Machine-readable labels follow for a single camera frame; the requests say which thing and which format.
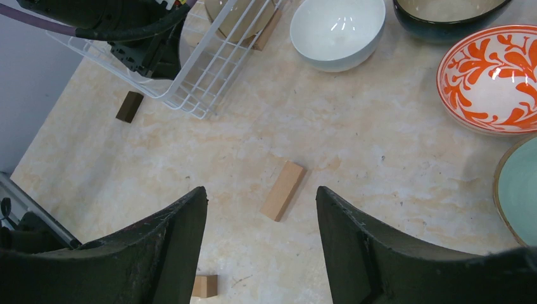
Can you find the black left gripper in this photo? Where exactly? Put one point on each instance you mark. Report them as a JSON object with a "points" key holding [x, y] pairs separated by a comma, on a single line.
{"points": [[143, 35]]}

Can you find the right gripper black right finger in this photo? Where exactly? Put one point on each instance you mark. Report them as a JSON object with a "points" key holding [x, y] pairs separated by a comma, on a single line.
{"points": [[368, 261]]}

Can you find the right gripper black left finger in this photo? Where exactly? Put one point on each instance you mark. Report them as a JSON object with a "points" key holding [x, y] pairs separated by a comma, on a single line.
{"points": [[153, 260]]}

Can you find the beige leaf pattern bowl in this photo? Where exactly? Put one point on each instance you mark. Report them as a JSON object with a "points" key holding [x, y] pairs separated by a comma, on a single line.
{"points": [[245, 19]]}

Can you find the mint green bowl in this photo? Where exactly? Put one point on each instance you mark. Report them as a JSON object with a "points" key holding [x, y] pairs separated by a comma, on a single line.
{"points": [[514, 190]]}

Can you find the white footed bowl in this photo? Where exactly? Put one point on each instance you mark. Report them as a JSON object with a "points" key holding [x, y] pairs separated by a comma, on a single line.
{"points": [[336, 36]]}

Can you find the white orange patterned bowl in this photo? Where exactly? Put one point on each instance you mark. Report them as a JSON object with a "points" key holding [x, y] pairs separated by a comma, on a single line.
{"points": [[487, 81]]}

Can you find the dark bowl cream inside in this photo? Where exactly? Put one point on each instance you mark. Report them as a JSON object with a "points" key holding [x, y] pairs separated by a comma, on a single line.
{"points": [[447, 21]]}

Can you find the wooden block under rack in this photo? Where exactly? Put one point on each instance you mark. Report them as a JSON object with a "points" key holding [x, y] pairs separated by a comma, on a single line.
{"points": [[264, 36]]}

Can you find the arched wooden block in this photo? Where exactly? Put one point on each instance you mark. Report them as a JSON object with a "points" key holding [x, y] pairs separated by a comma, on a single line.
{"points": [[205, 286]]}

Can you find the dark brown wooden block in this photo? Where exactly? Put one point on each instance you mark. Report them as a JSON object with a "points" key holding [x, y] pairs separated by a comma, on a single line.
{"points": [[130, 106]]}

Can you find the light wooden block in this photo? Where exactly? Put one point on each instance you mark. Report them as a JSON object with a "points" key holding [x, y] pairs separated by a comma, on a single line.
{"points": [[283, 191]]}

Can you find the white wire dish rack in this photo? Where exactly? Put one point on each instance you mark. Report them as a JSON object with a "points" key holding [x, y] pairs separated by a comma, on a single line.
{"points": [[209, 63]]}

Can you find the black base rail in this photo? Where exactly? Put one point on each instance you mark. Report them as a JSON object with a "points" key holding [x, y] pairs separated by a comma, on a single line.
{"points": [[28, 227]]}

